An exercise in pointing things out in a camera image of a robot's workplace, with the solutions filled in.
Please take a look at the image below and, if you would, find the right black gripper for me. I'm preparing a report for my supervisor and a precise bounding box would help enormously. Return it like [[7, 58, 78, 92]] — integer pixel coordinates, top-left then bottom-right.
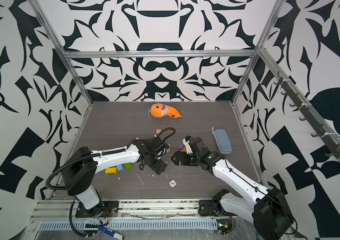
[[171, 150, 202, 166]]

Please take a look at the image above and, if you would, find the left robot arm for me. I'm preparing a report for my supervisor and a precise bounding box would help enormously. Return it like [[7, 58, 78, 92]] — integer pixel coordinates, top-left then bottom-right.
[[46, 137, 170, 210]]

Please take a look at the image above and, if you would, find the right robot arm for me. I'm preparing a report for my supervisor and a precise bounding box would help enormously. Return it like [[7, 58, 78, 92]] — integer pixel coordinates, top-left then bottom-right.
[[171, 136, 295, 240]]

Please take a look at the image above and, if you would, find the green wood block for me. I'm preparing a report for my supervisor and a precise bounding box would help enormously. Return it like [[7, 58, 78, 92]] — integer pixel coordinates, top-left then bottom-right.
[[125, 163, 132, 171]]

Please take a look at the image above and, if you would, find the light blue wood block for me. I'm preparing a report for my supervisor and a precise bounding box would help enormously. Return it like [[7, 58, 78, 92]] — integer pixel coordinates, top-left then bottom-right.
[[116, 165, 124, 171]]

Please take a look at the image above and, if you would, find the yellow wood arch block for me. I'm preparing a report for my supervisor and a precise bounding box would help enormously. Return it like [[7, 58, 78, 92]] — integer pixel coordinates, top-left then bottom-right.
[[105, 167, 118, 175]]

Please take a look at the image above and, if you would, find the white gear shaped piece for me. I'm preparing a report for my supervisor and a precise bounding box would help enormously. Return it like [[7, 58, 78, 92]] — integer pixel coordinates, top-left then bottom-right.
[[169, 180, 177, 188]]

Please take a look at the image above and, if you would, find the grey blue pouch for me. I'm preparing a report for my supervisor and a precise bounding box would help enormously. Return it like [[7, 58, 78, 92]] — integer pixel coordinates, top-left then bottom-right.
[[211, 127, 232, 155]]

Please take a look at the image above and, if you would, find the orange plush fish toy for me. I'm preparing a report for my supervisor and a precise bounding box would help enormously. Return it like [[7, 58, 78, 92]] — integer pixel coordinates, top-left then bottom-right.
[[147, 103, 182, 118]]

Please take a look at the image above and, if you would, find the blue white marker pen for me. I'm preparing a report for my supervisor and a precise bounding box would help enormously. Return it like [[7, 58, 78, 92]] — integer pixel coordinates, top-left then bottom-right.
[[98, 227, 125, 240]]

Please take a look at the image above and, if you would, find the small green circuit board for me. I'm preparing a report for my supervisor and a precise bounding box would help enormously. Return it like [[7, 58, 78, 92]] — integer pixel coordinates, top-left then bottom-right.
[[217, 218, 233, 235]]

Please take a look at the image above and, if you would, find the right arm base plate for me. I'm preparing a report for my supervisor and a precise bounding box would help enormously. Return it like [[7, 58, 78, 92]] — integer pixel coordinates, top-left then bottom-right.
[[198, 200, 225, 217]]

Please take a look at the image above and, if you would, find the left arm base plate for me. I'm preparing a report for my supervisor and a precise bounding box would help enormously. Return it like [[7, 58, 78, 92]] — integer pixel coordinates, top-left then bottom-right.
[[75, 201, 120, 218]]

